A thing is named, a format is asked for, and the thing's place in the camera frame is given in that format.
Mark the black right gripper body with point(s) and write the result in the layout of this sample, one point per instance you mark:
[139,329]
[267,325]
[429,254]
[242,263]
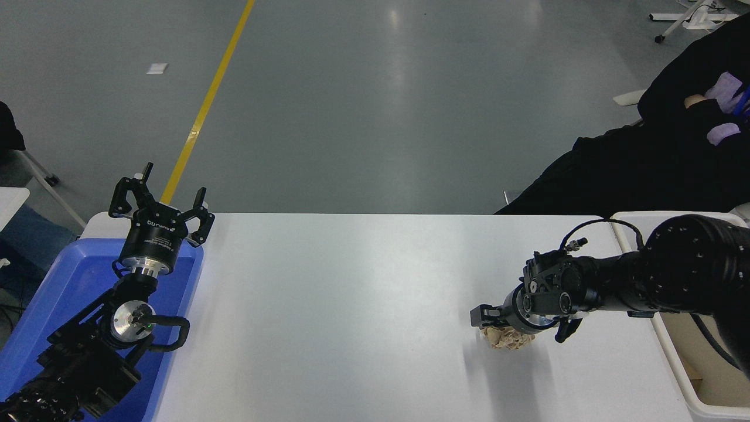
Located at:
[512,316]

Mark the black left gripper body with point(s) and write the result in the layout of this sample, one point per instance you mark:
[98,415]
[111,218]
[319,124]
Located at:
[156,237]

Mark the tan paper ball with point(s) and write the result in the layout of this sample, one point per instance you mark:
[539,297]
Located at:
[507,341]

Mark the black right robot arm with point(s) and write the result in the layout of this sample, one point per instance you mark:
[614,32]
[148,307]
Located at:
[691,264]

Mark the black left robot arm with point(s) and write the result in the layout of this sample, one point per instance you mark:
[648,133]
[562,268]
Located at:
[88,363]

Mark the person's hand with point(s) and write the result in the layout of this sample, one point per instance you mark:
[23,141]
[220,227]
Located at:
[694,101]

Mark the grey metal chair leg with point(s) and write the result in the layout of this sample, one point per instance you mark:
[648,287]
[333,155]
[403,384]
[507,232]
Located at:
[53,179]

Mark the blue plastic tray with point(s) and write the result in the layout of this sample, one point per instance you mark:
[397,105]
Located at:
[76,275]

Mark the large pale plastic bin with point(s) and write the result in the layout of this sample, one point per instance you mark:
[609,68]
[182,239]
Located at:
[674,343]

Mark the small white table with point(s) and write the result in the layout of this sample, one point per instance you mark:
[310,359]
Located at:
[12,202]

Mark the white paper scrap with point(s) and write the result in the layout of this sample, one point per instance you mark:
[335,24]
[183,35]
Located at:
[157,69]

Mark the seated person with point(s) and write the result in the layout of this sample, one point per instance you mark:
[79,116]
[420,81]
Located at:
[9,129]

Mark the person beside bin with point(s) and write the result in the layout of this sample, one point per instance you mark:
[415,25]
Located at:
[644,170]

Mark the white chair foot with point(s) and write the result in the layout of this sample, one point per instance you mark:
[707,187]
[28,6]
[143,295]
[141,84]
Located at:
[630,98]

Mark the white wheeled chair base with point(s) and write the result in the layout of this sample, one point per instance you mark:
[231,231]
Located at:
[697,19]

